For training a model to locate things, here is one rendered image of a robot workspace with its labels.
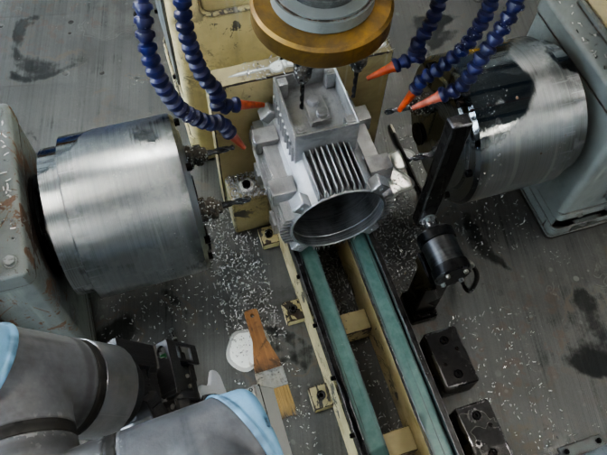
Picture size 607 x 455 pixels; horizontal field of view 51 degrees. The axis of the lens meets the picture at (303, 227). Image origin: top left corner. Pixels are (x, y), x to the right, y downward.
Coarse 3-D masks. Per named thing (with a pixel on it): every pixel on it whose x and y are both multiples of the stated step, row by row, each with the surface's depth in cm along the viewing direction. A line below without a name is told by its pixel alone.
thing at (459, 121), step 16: (448, 128) 81; (464, 128) 81; (448, 144) 83; (464, 144) 84; (448, 160) 87; (432, 176) 91; (448, 176) 91; (432, 192) 93; (416, 208) 100; (432, 208) 98; (416, 224) 102
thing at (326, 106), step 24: (336, 72) 98; (288, 96) 99; (312, 96) 97; (336, 96) 100; (288, 120) 93; (312, 120) 96; (336, 120) 97; (288, 144) 97; (312, 144) 95; (336, 144) 97
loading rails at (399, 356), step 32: (288, 256) 114; (352, 256) 110; (320, 288) 105; (352, 288) 117; (384, 288) 105; (288, 320) 112; (320, 320) 101; (352, 320) 110; (384, 320) 103; (320, 352) 106; (352, 352) 100; (384, 352) 106; (416, 352) 99; (352, 384) 97; (416, 384) 98; (352, 416) 94; (416, 416) 96; (448, 416) 94; (352, 448) 98; (384, 448) 93; (416, 448) 100; (448, 448) 93
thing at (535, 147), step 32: (512, 64) 97; (544, 64) 98; (416, 96) 105; (480, 96) 95; (512, 96) 95; (544, 96) 96; (576, 96) 98; (416, 128) 113; (480, 128) 94; (512, 128) 95; (544, 128) 97; (576, 128) 100; (416, 160) 101; (480, 160) 96; (512, 160) 98; (544, 160) 100; (448, 192) 109; (480, 192) 101
